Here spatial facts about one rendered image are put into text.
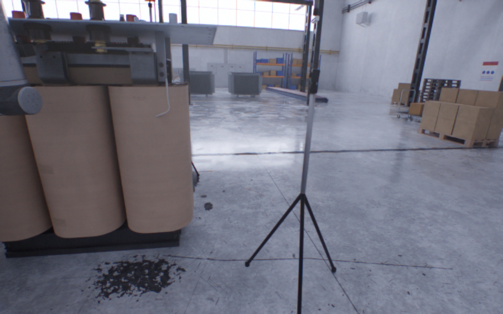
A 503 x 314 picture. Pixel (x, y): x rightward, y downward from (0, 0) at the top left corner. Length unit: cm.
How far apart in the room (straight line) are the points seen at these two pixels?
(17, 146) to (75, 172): 34
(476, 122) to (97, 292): 605
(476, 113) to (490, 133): 62
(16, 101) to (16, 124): 58
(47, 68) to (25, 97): 41
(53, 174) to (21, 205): 30
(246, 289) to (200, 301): 26
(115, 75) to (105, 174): 56
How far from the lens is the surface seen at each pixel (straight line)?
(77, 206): 173
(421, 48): 1370
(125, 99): 145
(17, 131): 181
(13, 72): 125
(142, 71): 146
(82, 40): 199
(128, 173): 157
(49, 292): 187
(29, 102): 125
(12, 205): 191
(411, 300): 179
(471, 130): 615
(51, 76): 161
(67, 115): 157
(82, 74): 165
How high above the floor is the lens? 115
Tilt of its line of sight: 18 degrees down
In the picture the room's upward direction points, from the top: 2 degrees clockwise
